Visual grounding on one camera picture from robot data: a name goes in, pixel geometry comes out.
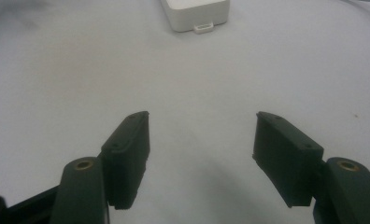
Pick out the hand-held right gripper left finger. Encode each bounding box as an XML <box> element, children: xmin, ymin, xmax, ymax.
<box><xmin>49</xmin><ymin>110</ymin><xmax>151</xmax><ymax>224</ymax></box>

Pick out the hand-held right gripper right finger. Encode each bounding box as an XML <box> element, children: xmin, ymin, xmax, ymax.
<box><xmin>252</xmin><ymin>111</ymin><xmax>370</xmax><ymax>224</ymax></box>

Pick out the white plastic box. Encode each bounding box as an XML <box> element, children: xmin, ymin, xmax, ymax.
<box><xmin>160</xmin><ymin>0</ymin><xmax>231</xmax><ymax>35</ymax></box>

